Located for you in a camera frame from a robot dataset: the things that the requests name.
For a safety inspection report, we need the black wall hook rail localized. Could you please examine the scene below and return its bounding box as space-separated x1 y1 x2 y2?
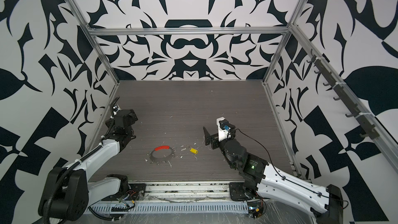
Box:
308 50 380 140

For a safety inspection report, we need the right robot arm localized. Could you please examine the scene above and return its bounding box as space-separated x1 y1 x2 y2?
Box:
203 127 344 224

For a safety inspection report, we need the white slotted cable duct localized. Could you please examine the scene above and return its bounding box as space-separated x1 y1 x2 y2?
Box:
92 202 248 214

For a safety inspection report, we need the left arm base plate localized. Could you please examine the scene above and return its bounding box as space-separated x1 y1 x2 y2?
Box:
102 183 147 201

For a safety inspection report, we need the small circuit board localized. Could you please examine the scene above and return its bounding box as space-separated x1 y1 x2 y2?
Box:
247 201 267 219

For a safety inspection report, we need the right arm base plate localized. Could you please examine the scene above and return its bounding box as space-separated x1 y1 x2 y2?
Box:
229 181 261 201

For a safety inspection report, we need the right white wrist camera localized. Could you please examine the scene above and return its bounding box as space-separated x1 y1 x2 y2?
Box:
216 117 236 142

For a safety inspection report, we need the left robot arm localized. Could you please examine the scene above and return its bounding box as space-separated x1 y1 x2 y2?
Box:
38 110 138 224

